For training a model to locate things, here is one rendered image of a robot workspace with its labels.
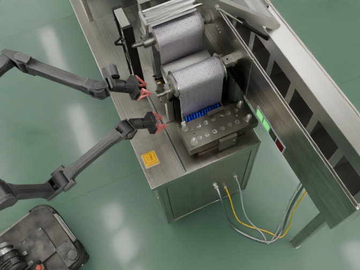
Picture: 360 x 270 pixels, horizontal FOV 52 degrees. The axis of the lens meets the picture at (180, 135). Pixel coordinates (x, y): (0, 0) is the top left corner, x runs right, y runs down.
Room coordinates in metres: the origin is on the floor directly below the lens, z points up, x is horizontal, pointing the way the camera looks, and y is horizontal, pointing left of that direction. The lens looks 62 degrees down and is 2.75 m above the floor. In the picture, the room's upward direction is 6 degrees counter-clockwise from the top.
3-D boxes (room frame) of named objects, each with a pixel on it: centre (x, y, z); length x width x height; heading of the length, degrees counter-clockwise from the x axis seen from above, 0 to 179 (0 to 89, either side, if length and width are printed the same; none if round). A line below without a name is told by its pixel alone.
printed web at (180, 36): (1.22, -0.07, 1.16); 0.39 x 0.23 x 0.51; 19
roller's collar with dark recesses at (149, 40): (1.29, 0.11, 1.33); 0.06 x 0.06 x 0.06; 19
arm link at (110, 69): (1.00, 0.30, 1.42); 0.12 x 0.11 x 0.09; 105
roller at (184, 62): (1.21, -0.07, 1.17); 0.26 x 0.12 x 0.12; 109
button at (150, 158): (0.83, 0.17, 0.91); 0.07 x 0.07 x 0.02; 19
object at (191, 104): (1.04, -0.13, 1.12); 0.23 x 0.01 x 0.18; 109
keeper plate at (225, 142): (0.86, -0.25, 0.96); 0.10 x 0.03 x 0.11; 109
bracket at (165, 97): (1.08, 0.06, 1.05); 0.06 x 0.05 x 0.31; 109
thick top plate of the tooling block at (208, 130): (0.94, -0.21, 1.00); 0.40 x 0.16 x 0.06; 109
